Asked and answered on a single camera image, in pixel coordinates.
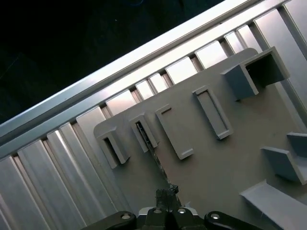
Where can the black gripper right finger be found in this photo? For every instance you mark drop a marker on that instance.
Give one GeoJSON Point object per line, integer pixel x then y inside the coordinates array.
{"type": "Point", "coordinates": [184, 219]}

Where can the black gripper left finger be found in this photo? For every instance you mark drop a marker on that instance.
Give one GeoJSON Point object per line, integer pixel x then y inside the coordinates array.
{"type": "Point", "coordinates": [153, 218]}

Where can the green RAM stick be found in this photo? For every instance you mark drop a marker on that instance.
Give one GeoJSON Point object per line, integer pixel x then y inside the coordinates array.
{"type": "Point", "coordinates": [156, 158]}

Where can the grey parts rack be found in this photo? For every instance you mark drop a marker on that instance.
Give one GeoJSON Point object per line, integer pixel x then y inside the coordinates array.
{"type": "Point", "coordinates": [204, 155]}

